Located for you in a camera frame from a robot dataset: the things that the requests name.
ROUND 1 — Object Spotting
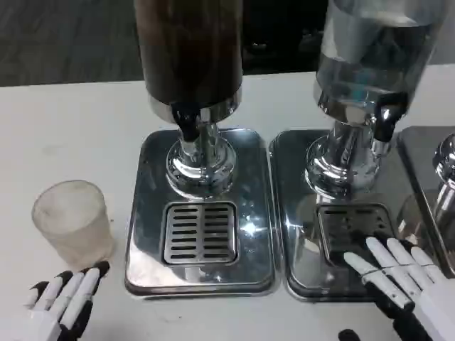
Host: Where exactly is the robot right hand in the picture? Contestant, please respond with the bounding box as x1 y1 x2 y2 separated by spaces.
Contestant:
337 236 455 341

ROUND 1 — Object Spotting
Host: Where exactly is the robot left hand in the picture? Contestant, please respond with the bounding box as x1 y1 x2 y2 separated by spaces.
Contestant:
21 261 110 341

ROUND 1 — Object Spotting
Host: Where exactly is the clear ribbed glass cup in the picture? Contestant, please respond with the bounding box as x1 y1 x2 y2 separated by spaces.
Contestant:
31 180 115 268

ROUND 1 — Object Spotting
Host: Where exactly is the steel slotted drip grid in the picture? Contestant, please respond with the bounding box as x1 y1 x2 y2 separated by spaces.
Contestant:
317 203 402 266
162 201 239 266

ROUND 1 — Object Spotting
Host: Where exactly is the steel drip tray base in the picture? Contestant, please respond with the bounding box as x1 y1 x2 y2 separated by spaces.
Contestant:
396 126 455 278
269 129 447 303
124 129 277 298

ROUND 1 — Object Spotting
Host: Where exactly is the chrome dispenser stand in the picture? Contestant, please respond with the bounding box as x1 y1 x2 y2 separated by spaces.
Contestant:
432 133 455 243

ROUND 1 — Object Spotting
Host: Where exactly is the black tap of water dispenser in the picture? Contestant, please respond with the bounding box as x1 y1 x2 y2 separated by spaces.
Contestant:
375 92 408 143

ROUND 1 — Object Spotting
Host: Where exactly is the black tap of dark dispenser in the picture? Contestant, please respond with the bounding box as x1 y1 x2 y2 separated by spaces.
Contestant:
171 102 202 141

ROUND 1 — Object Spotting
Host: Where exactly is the drink dispenser with dark drink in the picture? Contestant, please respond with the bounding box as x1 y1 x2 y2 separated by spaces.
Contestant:
134 0 245 200

